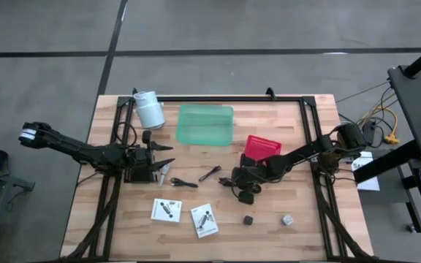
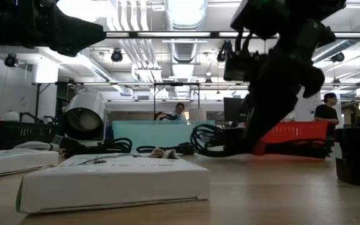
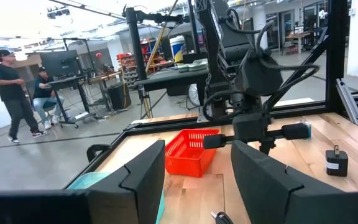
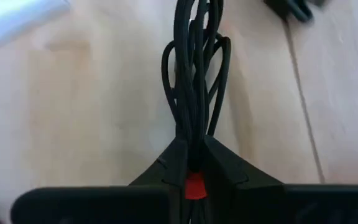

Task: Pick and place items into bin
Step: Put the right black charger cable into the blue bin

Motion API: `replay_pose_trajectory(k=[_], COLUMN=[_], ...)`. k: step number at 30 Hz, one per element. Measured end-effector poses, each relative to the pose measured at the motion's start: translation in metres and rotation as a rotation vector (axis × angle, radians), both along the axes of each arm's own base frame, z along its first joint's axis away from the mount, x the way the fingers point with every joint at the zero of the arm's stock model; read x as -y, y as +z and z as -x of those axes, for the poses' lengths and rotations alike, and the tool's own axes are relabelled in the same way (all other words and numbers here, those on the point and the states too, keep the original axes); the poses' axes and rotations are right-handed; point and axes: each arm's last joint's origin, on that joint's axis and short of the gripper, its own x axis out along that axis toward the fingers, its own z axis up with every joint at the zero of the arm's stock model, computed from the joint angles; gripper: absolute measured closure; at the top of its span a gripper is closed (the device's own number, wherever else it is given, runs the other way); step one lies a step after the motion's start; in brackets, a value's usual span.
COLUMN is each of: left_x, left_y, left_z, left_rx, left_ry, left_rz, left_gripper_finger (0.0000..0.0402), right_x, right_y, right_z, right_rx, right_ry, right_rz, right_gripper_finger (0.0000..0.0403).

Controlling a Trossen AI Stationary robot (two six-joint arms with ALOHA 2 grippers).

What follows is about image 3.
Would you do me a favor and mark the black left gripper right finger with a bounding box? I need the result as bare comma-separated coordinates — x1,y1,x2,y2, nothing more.
231,139,358,224

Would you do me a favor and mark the black standing desk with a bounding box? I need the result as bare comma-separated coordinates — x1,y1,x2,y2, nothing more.
47,70,124,129

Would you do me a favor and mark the dark green container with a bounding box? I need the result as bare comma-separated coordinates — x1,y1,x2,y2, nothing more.
325,144,349,177

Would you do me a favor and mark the black computer monitor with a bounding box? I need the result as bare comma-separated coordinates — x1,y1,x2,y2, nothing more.
39,49,81,78

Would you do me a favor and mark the person seated at desk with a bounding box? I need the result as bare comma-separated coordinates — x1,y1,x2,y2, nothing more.
32,67,65,130

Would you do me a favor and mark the teal translucent plastic bin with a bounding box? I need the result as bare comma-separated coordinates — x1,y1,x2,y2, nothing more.
67,172,166,224

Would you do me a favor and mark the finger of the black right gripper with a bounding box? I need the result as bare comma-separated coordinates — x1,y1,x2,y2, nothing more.
259,139,276,156

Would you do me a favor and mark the black rig frame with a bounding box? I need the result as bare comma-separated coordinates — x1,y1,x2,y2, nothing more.
63,0,358,190

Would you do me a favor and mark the black car key fob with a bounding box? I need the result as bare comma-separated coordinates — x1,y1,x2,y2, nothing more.
210,211,234,224

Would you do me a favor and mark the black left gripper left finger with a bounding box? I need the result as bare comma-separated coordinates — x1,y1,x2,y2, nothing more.
0,139,166,224

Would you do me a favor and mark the black computer tower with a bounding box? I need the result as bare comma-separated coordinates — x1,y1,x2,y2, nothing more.
107,81,132,111

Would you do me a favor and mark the person with cap standing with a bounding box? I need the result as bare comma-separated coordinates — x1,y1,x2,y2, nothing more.
0,49,48,144

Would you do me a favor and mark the silver aluminium bracket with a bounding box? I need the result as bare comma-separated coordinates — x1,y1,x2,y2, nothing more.
336,77,358,126

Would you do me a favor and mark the red plastic basket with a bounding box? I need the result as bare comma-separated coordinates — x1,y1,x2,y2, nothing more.
165,129,221,178

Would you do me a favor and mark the black work table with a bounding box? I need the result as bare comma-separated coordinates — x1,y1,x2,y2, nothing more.
134,66,210,106

